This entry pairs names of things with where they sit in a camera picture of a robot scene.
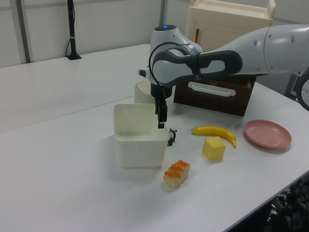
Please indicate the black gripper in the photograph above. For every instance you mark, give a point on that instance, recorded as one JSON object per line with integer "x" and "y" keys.
{"x": 160, "y": 90}

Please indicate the white plastic box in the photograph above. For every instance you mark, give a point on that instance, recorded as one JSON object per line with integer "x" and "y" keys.
{"x": 138, "y": 142}

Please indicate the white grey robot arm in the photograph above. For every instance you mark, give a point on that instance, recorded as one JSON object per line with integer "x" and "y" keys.
{"x": 217, "y": 62}

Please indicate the beige lidded trash can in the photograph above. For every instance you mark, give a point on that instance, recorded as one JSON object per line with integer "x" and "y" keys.
{"x": 142, "y": 93}

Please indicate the small panda figure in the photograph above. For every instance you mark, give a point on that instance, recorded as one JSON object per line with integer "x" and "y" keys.
{"x": 172, "y": 136}

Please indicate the yellow toy banana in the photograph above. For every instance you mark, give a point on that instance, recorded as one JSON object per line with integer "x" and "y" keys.
{"x": 217, "y": 131}

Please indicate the toy salmon roe sushi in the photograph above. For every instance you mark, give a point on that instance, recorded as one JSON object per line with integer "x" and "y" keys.
{"x": 176, "y": 174}

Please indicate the yellow cube block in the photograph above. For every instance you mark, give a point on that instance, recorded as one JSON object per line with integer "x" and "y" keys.
{"x": 213, "y": 148}

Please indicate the cream plastic cabinet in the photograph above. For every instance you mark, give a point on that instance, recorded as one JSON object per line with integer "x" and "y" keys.
{"x": 224, "y": 24}

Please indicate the pink plastic plate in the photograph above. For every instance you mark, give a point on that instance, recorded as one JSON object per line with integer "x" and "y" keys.
{"x": 268, "y": 134}

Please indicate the black pole with base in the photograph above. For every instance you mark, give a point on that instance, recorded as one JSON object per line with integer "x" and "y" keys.
{"x": 71, "y": 29}

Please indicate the black mesh chair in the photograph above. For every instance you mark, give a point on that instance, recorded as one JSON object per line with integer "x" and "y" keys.
{"x": 289, "y": 207}

